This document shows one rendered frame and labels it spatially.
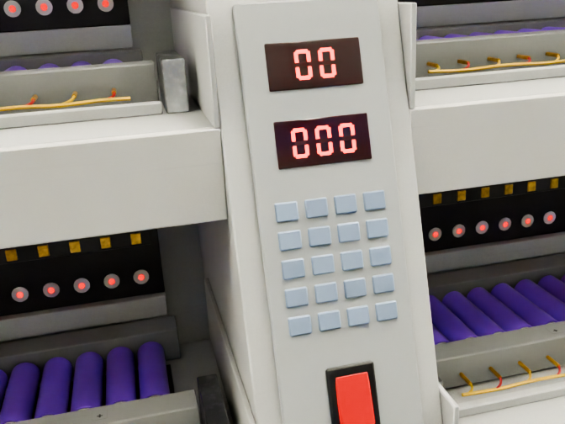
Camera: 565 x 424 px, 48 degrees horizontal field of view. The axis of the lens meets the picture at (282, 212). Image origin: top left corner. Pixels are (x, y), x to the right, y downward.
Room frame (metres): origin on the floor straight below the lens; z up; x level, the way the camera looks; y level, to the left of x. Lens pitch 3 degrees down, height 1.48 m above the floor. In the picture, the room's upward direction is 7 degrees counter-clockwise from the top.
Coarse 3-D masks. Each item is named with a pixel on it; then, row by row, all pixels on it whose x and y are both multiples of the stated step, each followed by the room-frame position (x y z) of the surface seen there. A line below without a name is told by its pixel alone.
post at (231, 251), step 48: (192, 0) 0.35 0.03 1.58; (240, 0) 0.30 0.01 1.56; (288, 0) 0.31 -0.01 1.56; (384, 0) 0.32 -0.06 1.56; (384, 48) 0.32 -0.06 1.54; (240, 96) 0.30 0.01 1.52; (240, 144) 0.30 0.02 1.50; (240, 192) 0.30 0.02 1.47; (240, 240) 0.30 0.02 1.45; (240, 288) 0.30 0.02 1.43; (240, 336) 0.32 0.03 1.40; (432, 336) 0.32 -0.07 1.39; (432, 384) 0.32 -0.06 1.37
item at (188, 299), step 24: (144, 0) 0.49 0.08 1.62; (168, 0) 0.49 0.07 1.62; (144, 24) 0.49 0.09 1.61; (168, 24) 0.49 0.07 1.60; (144, 48) 0.49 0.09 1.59; (168, 48) 0.49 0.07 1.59; (168, 240) 0.49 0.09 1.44; (192, 240) 0.49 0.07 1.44; (168, 264) 0.49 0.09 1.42; (192, 264) 0.49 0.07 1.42; (168, 288) 0.49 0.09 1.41; (192, 288) 0.49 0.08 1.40; (168, 312) 0.49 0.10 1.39; (192, 312) 0.49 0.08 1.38; (192, 336) 0.49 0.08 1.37
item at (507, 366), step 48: (480, 192) 0.50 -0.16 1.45; (528, 192) 0.51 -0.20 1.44; (432, 240) 0.50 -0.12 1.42; (480, 240) 0.52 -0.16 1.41; (528, 240) 0.52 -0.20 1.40; (432, 288) 0.48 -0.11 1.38; (480, 288) 0.49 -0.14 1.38; (528, 288) 0.49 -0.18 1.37; (480, 336) 0.43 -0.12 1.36; (528, 336) 0.41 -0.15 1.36; (480, 384) 0.40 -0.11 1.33; (528, 384) 0.40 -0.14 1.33
